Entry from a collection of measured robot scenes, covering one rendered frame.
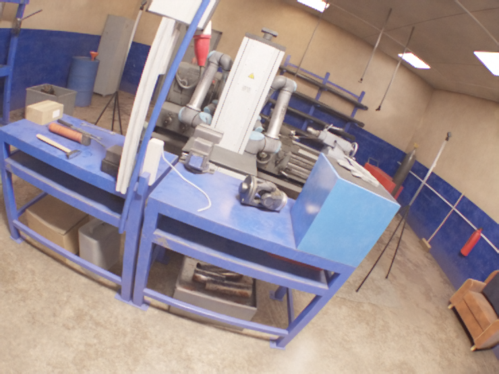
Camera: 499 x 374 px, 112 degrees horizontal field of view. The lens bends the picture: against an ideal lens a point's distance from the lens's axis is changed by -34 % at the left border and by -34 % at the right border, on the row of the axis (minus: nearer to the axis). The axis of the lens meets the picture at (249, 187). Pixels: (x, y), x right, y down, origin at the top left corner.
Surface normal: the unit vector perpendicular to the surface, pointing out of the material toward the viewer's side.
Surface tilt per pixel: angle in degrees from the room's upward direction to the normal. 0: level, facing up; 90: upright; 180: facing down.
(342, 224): 90
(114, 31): 90
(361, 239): 90
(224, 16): 90
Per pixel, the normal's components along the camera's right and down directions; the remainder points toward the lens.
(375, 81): -0.05, 0.42
